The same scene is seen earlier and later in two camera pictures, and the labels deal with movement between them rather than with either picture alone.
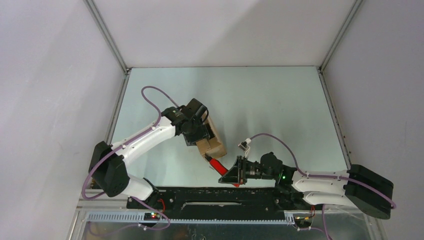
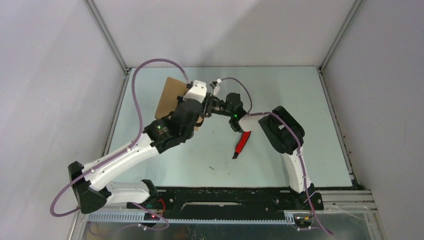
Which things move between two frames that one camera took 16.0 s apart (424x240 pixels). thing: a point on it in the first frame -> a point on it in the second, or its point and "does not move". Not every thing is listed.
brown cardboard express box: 213,146 -> 168,102
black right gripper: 237,174 -> 209,105
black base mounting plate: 173,200 does not move
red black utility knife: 218,166 -> 241,143
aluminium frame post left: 104,28 does not move
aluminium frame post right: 354,8 does not move
